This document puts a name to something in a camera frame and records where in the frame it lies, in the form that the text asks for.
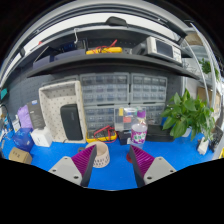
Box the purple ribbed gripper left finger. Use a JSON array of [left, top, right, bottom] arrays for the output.
[[49, 145, 97, 187]]

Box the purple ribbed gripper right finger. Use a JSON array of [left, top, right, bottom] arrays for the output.
[[129, 146, 175, 188]]

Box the clear plastic water bottle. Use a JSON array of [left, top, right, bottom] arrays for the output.
[[130, 110, 148, 148]]

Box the white patterned ceramic mug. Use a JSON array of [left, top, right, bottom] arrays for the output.
[[77, 140, 111, 169]]

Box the black flat case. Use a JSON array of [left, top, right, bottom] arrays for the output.
[[146, 125, 174, 142]]

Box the black box with label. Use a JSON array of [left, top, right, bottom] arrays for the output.
[[118, 131, 131, 145]]

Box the yellow multimeter with leads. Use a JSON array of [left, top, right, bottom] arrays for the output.
[[86, 125, 117, 143]]

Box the small white box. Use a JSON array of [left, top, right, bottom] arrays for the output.
[[31, 127, 53, 147]]

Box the black rectangular speaker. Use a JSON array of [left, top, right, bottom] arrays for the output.
[[60, 104, 83, 141]]

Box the clear box of coloured parts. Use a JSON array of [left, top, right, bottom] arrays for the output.
[[114, 107, 137, 131]]

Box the white power adapter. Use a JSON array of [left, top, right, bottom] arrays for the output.
[[197, 138, 209, 155]]

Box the brown cardboard box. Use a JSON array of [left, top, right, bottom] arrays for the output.
[[9, 147, 32, 164]]

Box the blue tissue pack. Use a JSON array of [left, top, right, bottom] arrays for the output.
[[12, 128, 34, 152]]

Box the dark grey booklet box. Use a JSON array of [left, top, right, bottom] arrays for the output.
[[27, 100, 45, 129]]

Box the green potted plant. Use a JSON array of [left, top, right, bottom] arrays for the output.
[[161, 90, 215, 140]]

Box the white perforated tray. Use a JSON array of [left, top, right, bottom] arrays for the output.
[[39, 81, 87, 143]]

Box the purple plastic bag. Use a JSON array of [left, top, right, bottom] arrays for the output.
[[17, 105, 32, 128]]

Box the grey drawer organiser right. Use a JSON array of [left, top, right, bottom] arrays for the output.
[[130, 73, 167, 125]]

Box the grey drawer organiser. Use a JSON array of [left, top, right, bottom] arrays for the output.
[[80, 72, 129, 131], [130, 73, 167, 125]]

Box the grey drawer organiser left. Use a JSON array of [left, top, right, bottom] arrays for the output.
[[80, 72, 129, 131]]

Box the dark grey metal shelf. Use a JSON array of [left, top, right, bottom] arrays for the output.
[[26, 54, 199, 80]]

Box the small plant on rack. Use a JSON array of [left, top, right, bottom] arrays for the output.
[[199, 58, 220, 82]]

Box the dark blue box on shelf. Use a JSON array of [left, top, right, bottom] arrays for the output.
[[33, 44, 86, 69]]

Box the yellow tool on shelf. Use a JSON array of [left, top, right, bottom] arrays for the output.
[[86, 41, 123, 55]]

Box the grey oscilloscope instrument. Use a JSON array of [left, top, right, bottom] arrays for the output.
[[132, 37, 182, 64]]

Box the white metal rack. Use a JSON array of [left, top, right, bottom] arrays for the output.
[[181, 22, 224, 161]]

